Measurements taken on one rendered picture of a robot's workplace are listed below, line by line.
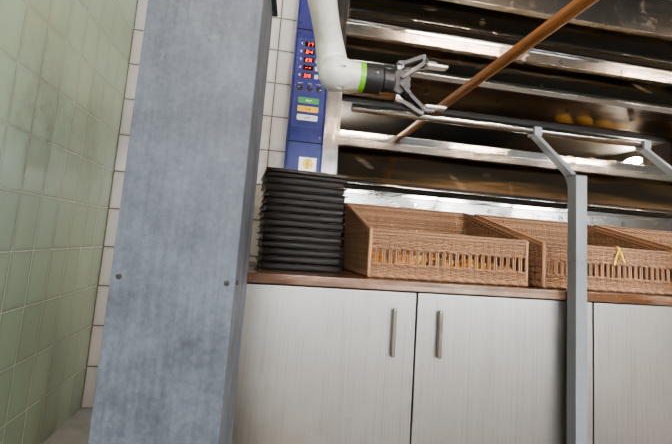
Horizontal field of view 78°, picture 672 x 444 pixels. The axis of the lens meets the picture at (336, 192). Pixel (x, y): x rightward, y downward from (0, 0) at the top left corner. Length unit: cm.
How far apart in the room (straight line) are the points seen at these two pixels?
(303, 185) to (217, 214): 68
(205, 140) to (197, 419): 45
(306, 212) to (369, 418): 64
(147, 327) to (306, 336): 60
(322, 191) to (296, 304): 39
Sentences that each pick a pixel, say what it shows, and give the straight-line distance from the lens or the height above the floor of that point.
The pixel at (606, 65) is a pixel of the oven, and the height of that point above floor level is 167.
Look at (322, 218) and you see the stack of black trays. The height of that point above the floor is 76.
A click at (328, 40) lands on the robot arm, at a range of 141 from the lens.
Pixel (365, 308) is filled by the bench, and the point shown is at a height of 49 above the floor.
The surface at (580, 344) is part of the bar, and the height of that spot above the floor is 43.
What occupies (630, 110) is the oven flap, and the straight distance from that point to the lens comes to 242.
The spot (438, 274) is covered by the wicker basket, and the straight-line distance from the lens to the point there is 139.
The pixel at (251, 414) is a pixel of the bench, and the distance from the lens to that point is 131.
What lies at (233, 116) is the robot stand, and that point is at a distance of 75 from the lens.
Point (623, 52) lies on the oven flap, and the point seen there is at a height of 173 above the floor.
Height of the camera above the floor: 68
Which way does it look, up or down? 7 degrees up
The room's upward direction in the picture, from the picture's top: 4 degrees clockwise
